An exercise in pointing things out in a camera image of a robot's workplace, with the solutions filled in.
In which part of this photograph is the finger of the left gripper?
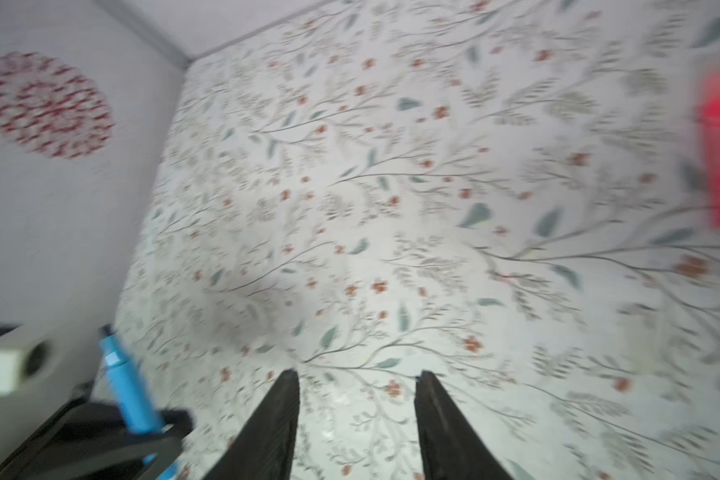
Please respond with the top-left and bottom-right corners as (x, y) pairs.
(0, 402), (193, 479)

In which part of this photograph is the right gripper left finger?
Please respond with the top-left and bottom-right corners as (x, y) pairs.
(204, 369), (300, 480)

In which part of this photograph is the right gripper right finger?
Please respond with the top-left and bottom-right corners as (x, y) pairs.
(414, 370), (512, 480)

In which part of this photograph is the blue highlighter pen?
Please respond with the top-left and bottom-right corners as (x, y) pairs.
(98, 323), (181, 480)

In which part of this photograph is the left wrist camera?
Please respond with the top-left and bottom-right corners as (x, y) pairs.
(0, 338), (100, 466)

